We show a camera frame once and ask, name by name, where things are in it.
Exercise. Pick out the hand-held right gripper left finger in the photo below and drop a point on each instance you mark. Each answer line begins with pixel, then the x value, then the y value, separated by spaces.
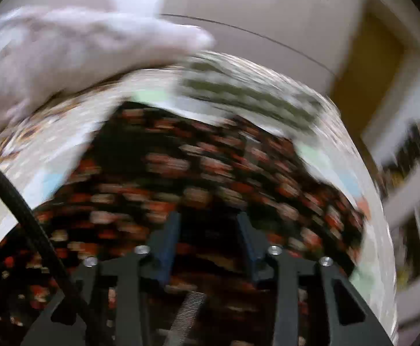
pixel 167 239

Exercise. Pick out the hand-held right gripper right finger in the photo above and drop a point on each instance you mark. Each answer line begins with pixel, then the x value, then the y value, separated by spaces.
pixel 247 239

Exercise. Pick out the black floral garment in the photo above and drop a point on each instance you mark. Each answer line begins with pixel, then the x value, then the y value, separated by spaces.
pixel 195 173

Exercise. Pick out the green polka dot garment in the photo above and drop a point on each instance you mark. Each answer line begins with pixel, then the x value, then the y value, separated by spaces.
pixel 253 97

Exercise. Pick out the heart patterned quilt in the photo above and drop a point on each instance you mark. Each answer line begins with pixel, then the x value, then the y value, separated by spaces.
pixel 72 122

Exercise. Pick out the cluttered white shelf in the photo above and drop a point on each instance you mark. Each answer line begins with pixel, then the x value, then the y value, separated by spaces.
pixel 412 194

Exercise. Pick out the brown wooden door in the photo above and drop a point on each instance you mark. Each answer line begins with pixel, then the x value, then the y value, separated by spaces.
pixel 368 72

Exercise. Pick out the pink fluffy blanket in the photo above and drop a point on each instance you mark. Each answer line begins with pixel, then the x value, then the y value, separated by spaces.
pixel 69 50

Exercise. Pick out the beige wardrobe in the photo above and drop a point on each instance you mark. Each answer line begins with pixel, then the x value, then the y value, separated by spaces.
pixel 260 7

